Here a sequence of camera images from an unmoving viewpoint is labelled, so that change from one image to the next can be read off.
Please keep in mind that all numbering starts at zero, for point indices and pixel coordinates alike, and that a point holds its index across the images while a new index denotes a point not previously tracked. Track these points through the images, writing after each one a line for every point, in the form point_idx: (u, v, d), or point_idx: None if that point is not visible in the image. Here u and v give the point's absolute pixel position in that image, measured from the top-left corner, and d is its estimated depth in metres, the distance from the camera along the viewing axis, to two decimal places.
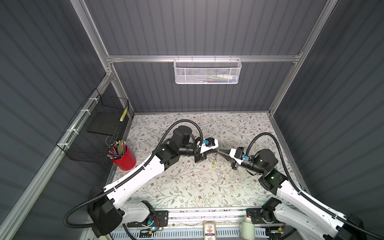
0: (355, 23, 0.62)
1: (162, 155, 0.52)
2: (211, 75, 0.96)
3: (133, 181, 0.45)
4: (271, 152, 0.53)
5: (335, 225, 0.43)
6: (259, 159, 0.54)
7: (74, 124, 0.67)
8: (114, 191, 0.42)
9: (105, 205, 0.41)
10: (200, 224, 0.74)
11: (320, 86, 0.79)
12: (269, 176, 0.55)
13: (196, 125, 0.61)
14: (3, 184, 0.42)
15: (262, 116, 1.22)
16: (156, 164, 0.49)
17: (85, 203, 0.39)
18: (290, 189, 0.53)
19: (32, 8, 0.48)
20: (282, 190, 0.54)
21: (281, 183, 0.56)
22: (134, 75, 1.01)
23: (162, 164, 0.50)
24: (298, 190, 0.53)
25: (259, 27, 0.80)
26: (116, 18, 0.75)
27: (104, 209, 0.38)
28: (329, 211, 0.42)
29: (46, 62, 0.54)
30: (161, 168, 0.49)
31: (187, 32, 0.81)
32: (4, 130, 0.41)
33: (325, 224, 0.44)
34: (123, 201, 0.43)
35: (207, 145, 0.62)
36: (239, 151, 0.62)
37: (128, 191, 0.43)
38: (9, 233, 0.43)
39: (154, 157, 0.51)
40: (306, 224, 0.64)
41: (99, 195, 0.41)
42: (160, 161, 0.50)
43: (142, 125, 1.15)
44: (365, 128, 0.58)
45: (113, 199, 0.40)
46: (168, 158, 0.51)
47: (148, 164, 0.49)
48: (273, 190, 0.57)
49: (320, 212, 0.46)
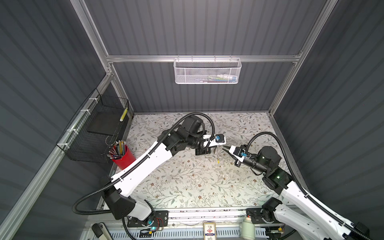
0: (355, 23, 0.62)
1: (169, 140, 0.48)
2: (211, 75, 0.96)
3: (139, 170, 0.43)
4: (273, 150, 0.55)
5: (341, 233, 0.41)
6: (261, 157, 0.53)
7: (74, 124, 0.67)
8: (121, 181, 0.41)
9: (114, 194, 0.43)
10: (200, 224, 0.74)
11: (320, 87, 0.79)
12: (274, 176, 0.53)
13: (211, 120, 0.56)
14: (3, 184, 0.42)
15: (262, 116, 1.22)
16: (161, 152, 0.46)
17: (97, 192, 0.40)
18: (296, 191, 0.51)
19: (31, 8, 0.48)
20: (288, 191, 0.52)
21: (287, 183, 0.54)
22: (134, 75, 1.01)
23: (169, 150, 0.46)
24: (305, 193, 0.50)
25: (260, 27, 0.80)
26: (116, 18, 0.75)
27: (113, 199, 0.38)
28: (337, 217, 0.44)
29: (46, 61, 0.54)
30: (168, 154, 0.46)
31: (187, 32, 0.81)
32: (4, 130, 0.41)
33: (331, 230, 0.43)
34: (132, 189, 0.42)
35: (218, 140, 0.67)
36: (238, 148, 0.63)
37: (134, 181, 0.42)
38: (10, 232, 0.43)
39: (160, 144, 0.48)
40: (306, 226, 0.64)
41: (106, 186, 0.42)
42: (166, 148, 0.47)
43: (142, 125, 1.15)
44: (365, 128, 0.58)
45: (121, 189, 0.40)
46: (174, 143, 0.47)
47: (154, 151, 0.46)
48: (278, 189, 0.54)
49: (326, 217, 0.45)
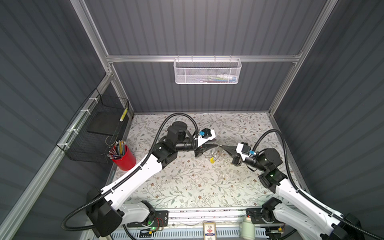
0: (355, 23, 0.62)
1: (160, 153, 0.52)
2: (211, 75, 0.96)
3: (131, 181, 0.44)
4: (277, 152, 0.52)
5: (330, 223, 0.43)
6: (264, 158, 0.58)
7: (74, 123, 0.67)
8: (112, 192, 0.41)
9: (104, 206, 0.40)
10: (200, 224, 0.74)
11: (320, 87, 0.79)
12: (269, 174, 0.58)
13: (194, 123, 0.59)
14: (3, 184, 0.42)
15: (262, 115, 1.22)
16: (153, 164, 0.48)
17: (84, 207, 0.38)
18: (288, 187, 0.54)
19: (32, 8, 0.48)
20: (280, 188, 0.55)
21: (280, 180, 0.57)
22: (134, 75, 1.01)
23: (160, 162, 0.49)
24: (296, 188, 0.54)
25: (260, 27, 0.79)
26: (116, 18, 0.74)
27: (102, 211, 0.38)
28: (325, 209, 0.46)
29: (46, 62, 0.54)
30: (159, 166, 0.49)
31: (187, 32, 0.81)
32: (4, 130, 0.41)
33: (322, 222, 0.44)
34: (122, 203, 0.42)
35: (204, 136, 0.60)
36: (246, 146, 0.61)
37: (126, 192, 0.42)
38: (9, 232, 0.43)
39: (151, 156, 0.50)
40: (304, 223, 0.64)
41: (95, 199, 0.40)
42: (157, 159, 0.50)
43: (142, 125, 1.16)
44: (365, 128, 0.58)
45: (111, 200, 0.40)
46: (165, 156, 0.51)
47: (146, 163, 0.49)
48: (272, 187, 0.58)
49: (316, 210, 0.46)
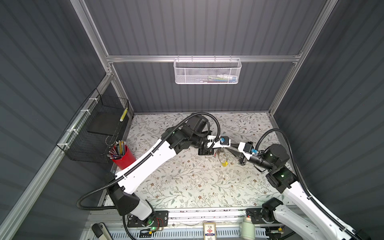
0: (355, 22, 0.62)
1: (173, 138, 0.47)
2: (211, 75, 0.96)
3: (142, 168, 0.43)
4: (282, 148, 0.53)
5: (340, 238, 0.41)
6: (269, 154, 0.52)
7: (74, 123, 0.67)
8: (124, 179, 0.41)
9: (117, 191, 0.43)
10: (200, 224, 0.74)
11: (320, 86, 0.79)
12: (279, 174, 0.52)
13: (217, 122, 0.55)
14: (3, 184, 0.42)
15: (262, 116, 1.22)
16: (165, 150, 0.45)
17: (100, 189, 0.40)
18: (299, 192, 0.50)
19: (32, 8, 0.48)
20: (290, 191, 0.51)
21: (291, 183, 0.53)
22: (134, 75, 1.01)
23: (172, 149, 0.45)
24: (308, 195, 0.49)
25: (260, 27, 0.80)
26: (116, 18, 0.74)
27: (116, 195, 0.39)
28: (338, 222, 0.43)
29: (46, 62, 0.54)
30: (171, 152, 0.46)
31: (187, 32, 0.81)
32: (4, 130, 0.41)
33: (330, 234, 0.43)
34: (135, 187, 0.43)
35: (223, 143, 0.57)
36: (248, 145, 0.61)
37: (138, 178, 0.42)
38: (10, 231, 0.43)
39: (164, 142, 0.47)
40: (305, 228, 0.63)
41: (110, 183, 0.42)
42: (169, 146, 0.46)
43: (142, 125, 1.15)
44: (365, 129, 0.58)
45: (124, 186, 0.40)
46: (178, 141, 0.46)
47: (157, 149, 0.46)
48: (281, 188, 0.54)
49: (326, 221, 0.44)
